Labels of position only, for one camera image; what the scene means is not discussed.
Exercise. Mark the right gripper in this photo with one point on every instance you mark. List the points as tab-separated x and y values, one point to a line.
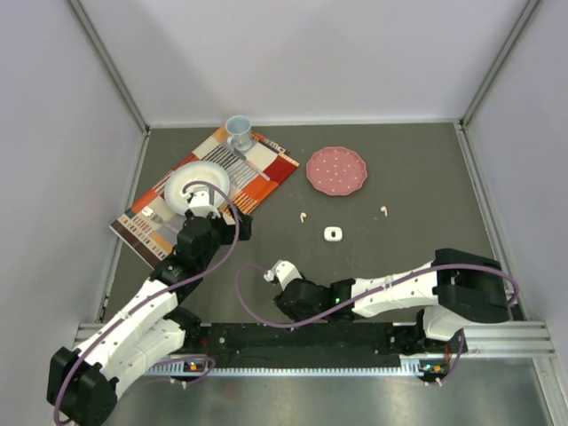
294	313

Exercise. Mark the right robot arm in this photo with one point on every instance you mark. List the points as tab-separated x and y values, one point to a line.
455	290

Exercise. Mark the patchwork placemat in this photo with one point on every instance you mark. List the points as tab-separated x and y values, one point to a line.
153	242

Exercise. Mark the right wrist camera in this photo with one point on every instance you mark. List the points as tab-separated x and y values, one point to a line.
282	273

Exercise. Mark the white bowl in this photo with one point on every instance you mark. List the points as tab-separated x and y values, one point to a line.
176	191

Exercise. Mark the knife with pink handle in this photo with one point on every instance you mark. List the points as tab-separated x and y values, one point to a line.
250	164

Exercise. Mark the white earbuds charging case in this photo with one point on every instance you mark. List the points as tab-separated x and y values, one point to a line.
333	234

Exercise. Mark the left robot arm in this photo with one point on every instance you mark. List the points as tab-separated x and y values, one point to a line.
85	384

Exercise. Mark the fork with pink handle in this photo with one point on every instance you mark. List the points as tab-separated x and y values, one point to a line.
147	212

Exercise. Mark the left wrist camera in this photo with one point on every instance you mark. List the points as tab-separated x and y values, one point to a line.
200	202

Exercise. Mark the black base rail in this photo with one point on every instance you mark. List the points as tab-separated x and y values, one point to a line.
331	345

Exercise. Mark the light blue cup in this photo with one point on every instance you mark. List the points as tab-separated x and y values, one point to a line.
238	128

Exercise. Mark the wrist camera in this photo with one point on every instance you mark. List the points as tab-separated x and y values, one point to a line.
282	273
200	202

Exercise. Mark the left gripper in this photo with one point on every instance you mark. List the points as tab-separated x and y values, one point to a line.
228	229

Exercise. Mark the pink dotted plate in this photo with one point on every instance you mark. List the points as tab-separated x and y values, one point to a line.
336	171

